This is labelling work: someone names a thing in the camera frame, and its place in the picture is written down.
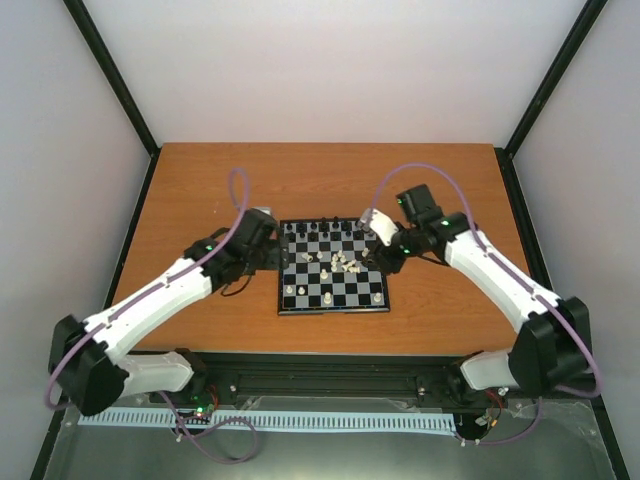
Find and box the small electronics board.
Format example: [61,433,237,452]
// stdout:
[189,392,219,418]

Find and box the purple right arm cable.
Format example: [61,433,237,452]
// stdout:
[369,162,604,447]

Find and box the light blue slotted cable duct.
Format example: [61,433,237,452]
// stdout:
[78,407,456,436]

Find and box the black silver chess board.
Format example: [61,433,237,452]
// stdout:
[278,217,391,316]

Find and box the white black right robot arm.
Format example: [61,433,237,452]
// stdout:
[358,185,594,397]

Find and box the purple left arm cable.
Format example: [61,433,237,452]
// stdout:
[45,167,261,464]

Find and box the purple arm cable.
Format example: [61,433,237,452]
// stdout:
[369,162,604,447]
[45,167,261,464]

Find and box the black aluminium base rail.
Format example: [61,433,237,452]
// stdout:
[64,350,599,416]

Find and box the right black frame post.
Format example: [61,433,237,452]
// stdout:
[502,0,609,151]

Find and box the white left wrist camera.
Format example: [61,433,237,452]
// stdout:
[253,206,274,217]

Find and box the left black frame post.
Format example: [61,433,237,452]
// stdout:
[62,0,162,156]

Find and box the black frame post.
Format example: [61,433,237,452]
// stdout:
[62,0,162,156]
[502,0,609,151]

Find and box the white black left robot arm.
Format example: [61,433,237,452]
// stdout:
[48,208,286,416]

